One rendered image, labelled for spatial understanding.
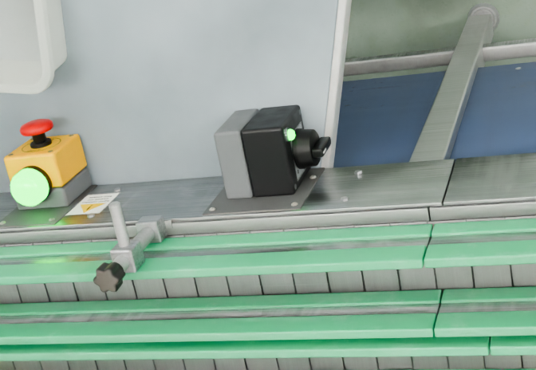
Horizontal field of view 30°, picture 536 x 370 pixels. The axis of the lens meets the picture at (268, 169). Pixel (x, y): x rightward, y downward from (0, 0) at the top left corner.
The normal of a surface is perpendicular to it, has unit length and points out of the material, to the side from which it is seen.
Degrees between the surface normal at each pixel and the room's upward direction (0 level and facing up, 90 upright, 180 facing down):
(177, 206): 90
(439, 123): 90
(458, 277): 0
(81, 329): 90
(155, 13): 0
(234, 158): 0
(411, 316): 90
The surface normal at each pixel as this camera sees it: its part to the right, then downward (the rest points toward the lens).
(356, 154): -0.18, -0.92
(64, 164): 0.94, -0.07
